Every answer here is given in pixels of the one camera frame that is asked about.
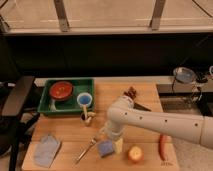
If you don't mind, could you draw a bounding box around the blue sponge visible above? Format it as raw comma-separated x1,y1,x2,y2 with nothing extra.
97,140,114,157

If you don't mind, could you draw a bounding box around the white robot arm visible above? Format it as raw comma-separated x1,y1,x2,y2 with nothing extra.
104,95,213,149

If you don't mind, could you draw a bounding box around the yellow red apple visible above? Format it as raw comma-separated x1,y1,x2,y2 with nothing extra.
128,146,143,163

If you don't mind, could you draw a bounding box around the silver fork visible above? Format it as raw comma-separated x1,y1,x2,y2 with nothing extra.
75,137,98,164

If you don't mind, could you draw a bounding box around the small wooden figurine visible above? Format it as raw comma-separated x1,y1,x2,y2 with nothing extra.
81,106,96,126

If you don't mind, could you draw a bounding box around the red sausage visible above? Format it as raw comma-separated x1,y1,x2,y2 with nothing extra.
158,134,167,161

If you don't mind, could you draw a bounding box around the brown grape bunch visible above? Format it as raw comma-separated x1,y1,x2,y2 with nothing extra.
124,87,137,99

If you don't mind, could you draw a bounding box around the blue and white cup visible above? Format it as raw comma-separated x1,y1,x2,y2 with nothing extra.
77,92,93,107

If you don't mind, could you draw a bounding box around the green plastic bin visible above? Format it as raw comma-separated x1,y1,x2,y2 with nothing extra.
38,78,94,116

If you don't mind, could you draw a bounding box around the grey folded cloth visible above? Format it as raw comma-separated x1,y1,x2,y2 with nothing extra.
33,135,61,168

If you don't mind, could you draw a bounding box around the red bowl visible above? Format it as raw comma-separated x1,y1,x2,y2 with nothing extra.
49,81,73,101

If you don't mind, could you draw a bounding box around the silver metal bowl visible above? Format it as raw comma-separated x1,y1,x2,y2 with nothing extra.
173,67,196,84

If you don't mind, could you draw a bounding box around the black office chair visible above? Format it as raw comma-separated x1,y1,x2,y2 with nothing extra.
0,76,40,171

